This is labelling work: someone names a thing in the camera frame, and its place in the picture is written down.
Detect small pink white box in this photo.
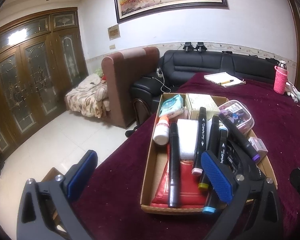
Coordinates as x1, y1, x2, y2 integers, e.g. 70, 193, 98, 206
248, 137, 268, 164

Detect white notebook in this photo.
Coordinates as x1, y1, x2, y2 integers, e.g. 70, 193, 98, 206
204, 72, 246, 88

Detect white cloth gloves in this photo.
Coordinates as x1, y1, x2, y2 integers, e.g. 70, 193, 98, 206
285, 81, 300, 102

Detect cardboard tray box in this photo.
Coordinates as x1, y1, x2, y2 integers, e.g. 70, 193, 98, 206
140, 92, 278, 216

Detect small white bottle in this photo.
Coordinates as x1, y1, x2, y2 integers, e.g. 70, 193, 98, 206
153, 115, 170, 146

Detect pink sleeved water bottle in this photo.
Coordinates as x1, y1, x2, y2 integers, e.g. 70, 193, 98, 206
274, 60, 288, 94

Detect black marker pink cap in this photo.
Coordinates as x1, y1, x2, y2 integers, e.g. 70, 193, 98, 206
192, 107, 206, 177

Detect white charging cable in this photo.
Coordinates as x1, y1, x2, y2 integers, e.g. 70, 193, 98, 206
142, 67, 172, 94

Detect small kraft cardboard box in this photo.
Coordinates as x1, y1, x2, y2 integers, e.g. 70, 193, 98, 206
185, 93, 219, 120

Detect clear pouch with anime print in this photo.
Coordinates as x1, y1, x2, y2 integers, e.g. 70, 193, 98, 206
218, 100, 255, 135

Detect black device on sofa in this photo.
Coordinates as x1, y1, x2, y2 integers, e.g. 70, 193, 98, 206
183, 42, 194, 52
195, 42, 207, 53

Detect black marker blue cap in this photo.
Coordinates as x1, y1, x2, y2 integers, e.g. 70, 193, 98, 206
203, 126, 228, 215

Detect black marker purple cap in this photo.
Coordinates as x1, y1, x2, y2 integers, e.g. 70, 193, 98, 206
218, 113, 260, 163

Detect white tube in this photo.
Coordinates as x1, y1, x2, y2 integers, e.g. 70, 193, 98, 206
177, 119, 198, 160

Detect teal wipes pack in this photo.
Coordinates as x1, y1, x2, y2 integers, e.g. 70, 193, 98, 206
159, 94, 184, 119

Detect small gold wall plaque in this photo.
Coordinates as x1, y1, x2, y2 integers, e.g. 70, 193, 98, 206
108, 24, 121, 40

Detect black leather sofa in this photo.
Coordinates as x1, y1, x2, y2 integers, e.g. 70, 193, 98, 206
129, 50, 279, 117

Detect red foil pouch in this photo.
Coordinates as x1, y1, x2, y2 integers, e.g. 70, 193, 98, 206
149, 144, 211, 209

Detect floral blanket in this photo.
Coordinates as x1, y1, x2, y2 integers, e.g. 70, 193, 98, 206
64, 74, 110, 118

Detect brown armchair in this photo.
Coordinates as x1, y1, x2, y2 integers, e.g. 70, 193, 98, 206
101, 47, 160, 128

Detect black marker plain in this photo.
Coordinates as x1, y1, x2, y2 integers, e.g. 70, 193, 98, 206
168, 122, 180, 208

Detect wooden glass door wardrobe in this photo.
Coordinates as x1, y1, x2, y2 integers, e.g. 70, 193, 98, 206
0, 7, 88, 159

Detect black marker yellow cap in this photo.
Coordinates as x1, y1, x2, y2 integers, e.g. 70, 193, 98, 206
198, 115, 219, 192

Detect yellow pen on notebook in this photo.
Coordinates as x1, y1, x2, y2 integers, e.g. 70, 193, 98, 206
218, 79, 234, 86

